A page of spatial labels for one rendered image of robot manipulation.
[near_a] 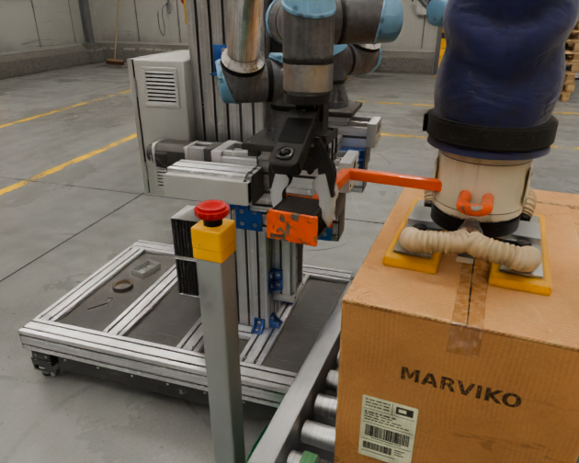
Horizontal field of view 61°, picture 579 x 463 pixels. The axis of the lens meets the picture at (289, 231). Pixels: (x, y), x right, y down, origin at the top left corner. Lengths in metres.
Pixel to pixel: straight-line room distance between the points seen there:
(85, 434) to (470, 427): 1.44
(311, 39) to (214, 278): 0.52
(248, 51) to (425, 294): 0.76
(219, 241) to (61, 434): 1.27
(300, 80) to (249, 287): 1.28
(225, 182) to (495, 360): 0.86
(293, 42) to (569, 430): 0.72
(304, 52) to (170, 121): 1.06
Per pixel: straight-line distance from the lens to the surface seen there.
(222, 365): 1.15
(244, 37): 1.30
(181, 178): 1.46
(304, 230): 0.78
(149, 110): 1.78
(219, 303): 1.06
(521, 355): 0.85
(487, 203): 0.92
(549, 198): 2.67
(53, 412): 2.17
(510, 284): 0.94
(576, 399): 0.90
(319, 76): 0.75
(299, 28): 0.74
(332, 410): 1.23
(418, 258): 0.96
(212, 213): 0.97
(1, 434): 2.17
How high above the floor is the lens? 1.41
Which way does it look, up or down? 25 degrees down
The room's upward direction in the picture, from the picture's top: straight up
